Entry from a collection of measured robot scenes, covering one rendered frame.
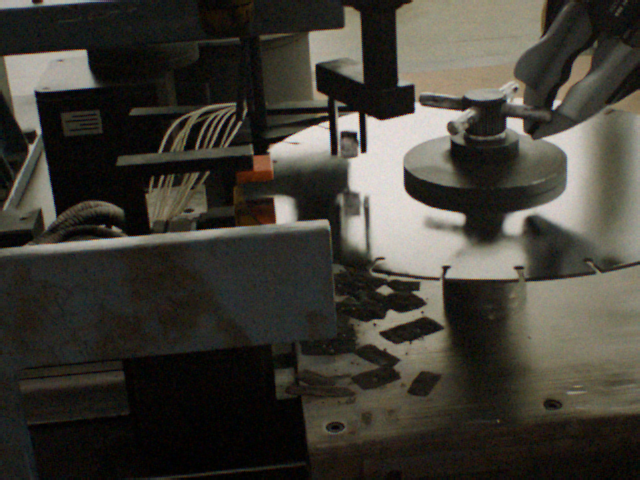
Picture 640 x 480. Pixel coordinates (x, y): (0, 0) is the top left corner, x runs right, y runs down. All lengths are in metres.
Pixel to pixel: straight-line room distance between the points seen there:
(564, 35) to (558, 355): 0.21
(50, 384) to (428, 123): 0.36
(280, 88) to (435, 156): 0.69
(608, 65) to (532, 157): 0.09
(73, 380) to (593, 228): 0.42
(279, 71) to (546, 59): 0.74
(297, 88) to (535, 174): 0.76
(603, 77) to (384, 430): 0.25
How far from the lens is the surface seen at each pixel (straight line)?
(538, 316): 0.77
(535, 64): 0.70
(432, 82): 1.65
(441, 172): 0.72
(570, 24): 0.70
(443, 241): 0.64
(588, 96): 0.70
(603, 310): 0.78
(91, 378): 0.86
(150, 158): 0.72
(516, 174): 0.71
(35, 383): 0.87
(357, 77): 0.69
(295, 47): 1.43
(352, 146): 0.73
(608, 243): 0.64
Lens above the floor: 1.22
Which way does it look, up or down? 24 degrees down
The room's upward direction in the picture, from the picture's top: 4 degrees counter-clockwise
